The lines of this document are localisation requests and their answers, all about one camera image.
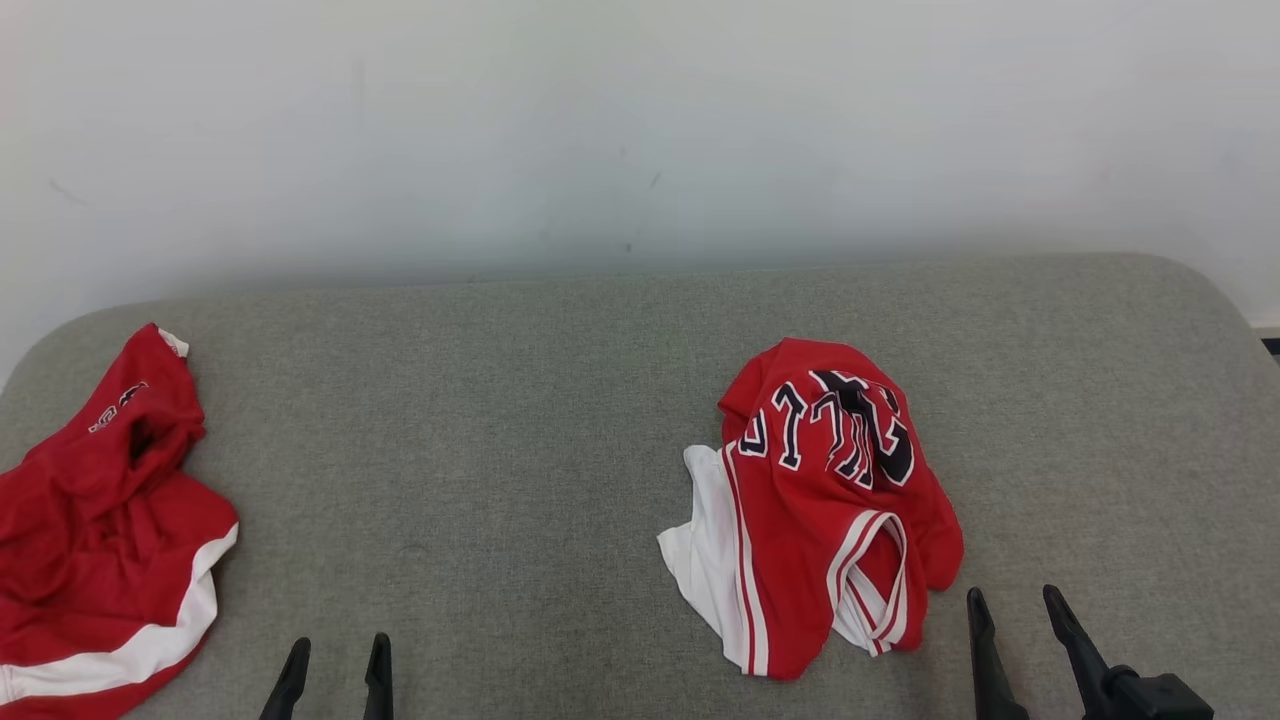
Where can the grey fabric sofa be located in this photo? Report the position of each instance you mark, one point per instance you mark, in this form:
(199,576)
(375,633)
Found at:
(500,450)

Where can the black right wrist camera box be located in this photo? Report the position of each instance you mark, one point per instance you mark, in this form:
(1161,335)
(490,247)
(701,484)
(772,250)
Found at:
(1160,700)

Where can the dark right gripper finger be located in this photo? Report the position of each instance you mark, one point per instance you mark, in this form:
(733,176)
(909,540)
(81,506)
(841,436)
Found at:
(1080,650)
(990,670)

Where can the red shorts with white trim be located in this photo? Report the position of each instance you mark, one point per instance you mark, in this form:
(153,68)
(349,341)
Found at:
(90,560)

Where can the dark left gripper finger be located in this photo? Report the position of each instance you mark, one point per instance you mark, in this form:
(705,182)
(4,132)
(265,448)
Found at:
(288,685)
(379,685)

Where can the red Bulls basketball jersey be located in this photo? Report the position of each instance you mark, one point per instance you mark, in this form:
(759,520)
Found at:
(820,540)

